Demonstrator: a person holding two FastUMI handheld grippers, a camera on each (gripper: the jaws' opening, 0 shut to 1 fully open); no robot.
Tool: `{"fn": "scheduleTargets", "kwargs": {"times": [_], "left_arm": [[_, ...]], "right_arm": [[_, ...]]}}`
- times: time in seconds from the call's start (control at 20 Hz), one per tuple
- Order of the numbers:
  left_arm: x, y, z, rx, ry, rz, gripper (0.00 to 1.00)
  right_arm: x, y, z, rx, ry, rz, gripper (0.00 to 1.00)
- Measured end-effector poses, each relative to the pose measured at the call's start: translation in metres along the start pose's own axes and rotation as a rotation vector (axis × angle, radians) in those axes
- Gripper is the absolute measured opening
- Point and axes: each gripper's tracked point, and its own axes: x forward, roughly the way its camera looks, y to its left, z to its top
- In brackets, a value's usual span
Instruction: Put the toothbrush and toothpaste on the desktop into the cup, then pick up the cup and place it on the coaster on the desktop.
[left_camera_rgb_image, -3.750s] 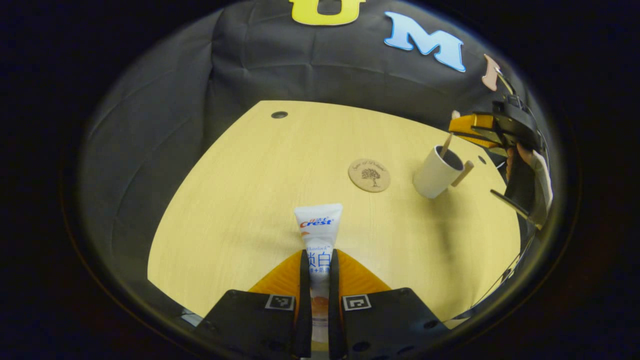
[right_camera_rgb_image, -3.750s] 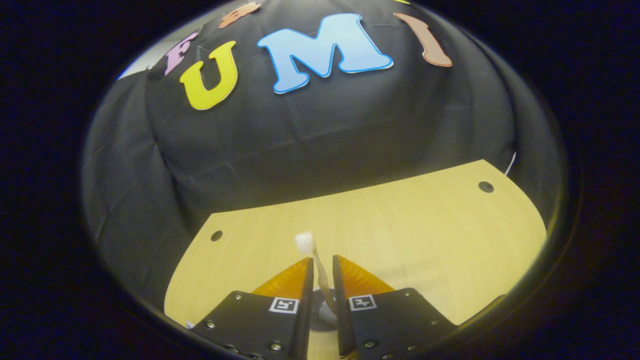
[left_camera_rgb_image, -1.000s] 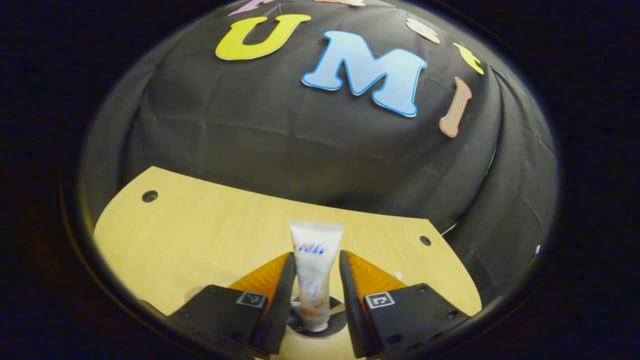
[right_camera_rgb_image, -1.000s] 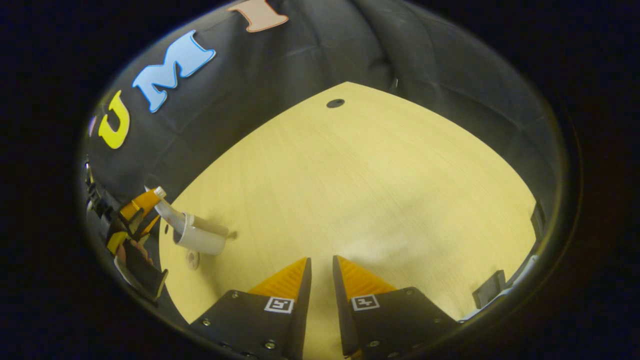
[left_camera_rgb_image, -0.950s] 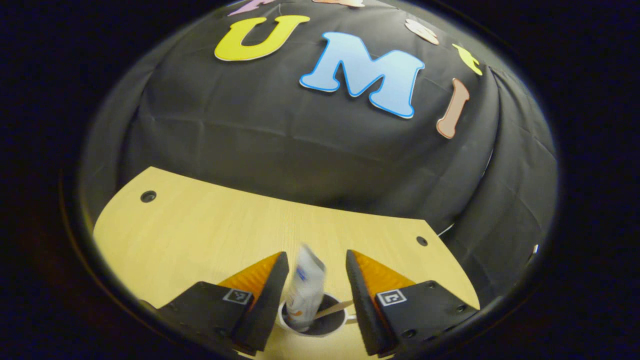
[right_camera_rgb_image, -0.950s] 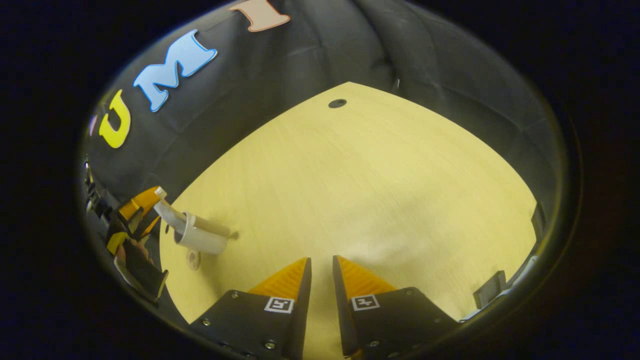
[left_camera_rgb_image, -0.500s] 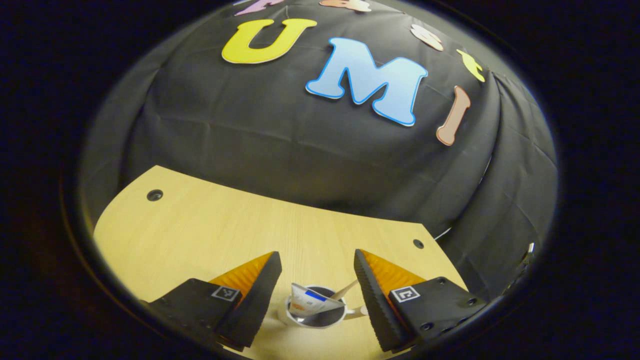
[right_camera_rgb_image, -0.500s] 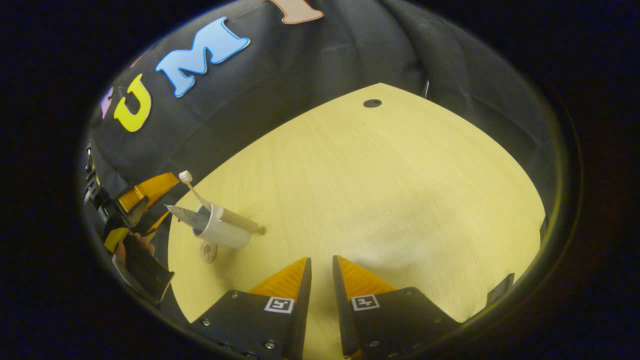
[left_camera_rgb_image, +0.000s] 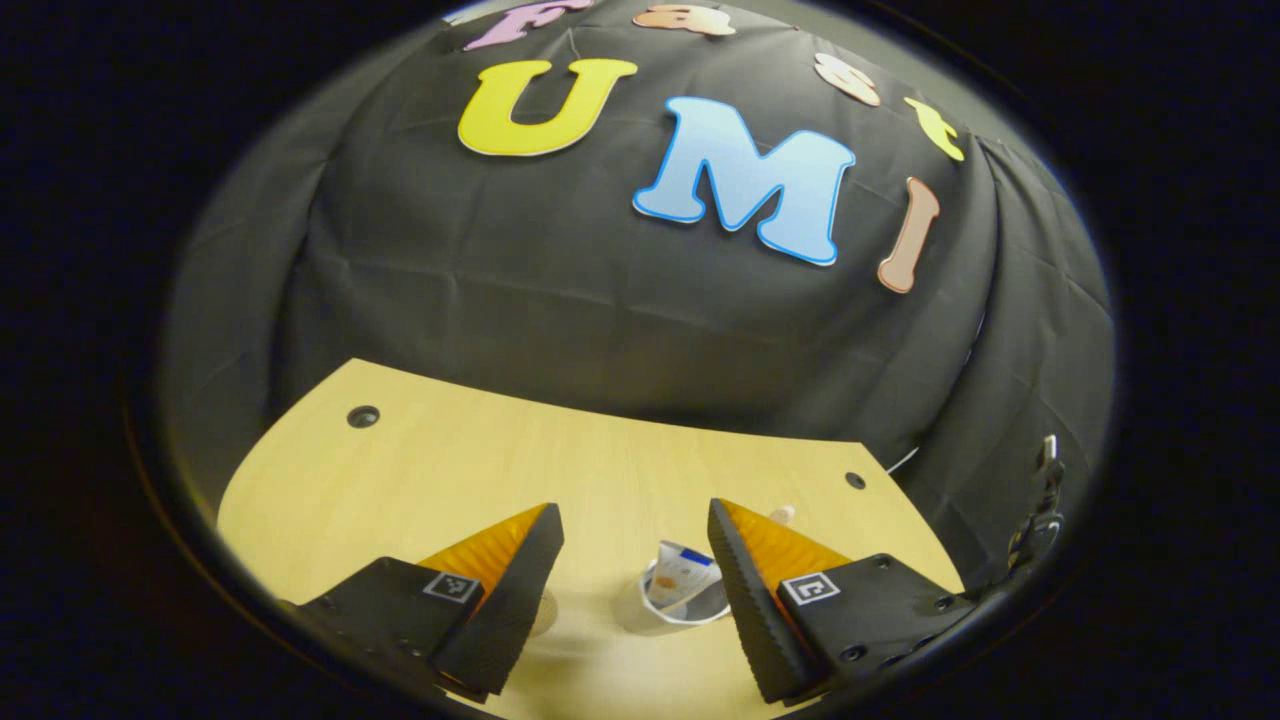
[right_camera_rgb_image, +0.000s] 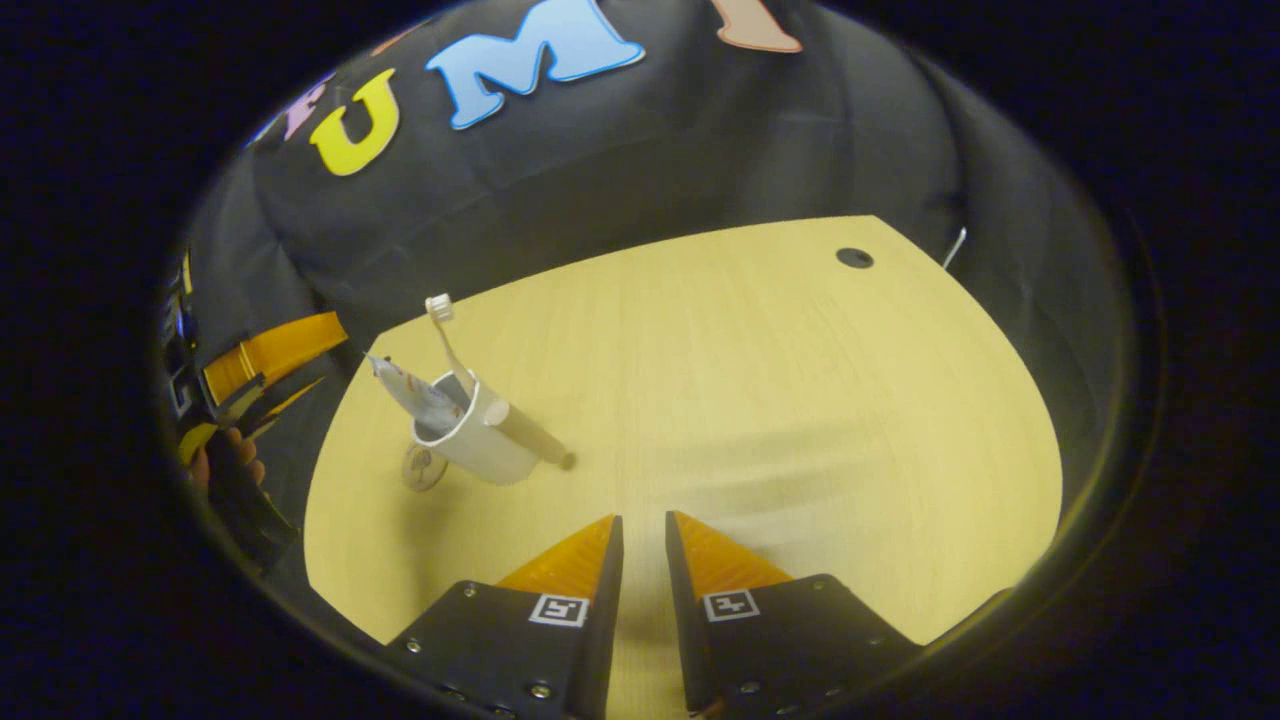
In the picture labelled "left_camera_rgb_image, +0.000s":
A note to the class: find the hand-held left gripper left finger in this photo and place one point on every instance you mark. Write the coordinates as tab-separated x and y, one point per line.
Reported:
520	590

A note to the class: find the wooden toothbrush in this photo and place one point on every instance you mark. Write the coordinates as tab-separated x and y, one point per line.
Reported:
783	514

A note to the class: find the light wooden desktop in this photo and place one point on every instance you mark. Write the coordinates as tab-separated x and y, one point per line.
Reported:
450	470

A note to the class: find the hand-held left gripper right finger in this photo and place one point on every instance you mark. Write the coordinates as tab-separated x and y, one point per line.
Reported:
750	600

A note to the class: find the black backdrop cloth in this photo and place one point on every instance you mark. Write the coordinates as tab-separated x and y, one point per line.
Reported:
600	300

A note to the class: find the white toothpaste tube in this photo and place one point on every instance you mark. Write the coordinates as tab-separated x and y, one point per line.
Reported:
680	575

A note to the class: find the round cork coaster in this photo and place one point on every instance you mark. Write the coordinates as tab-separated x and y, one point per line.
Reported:
545	612

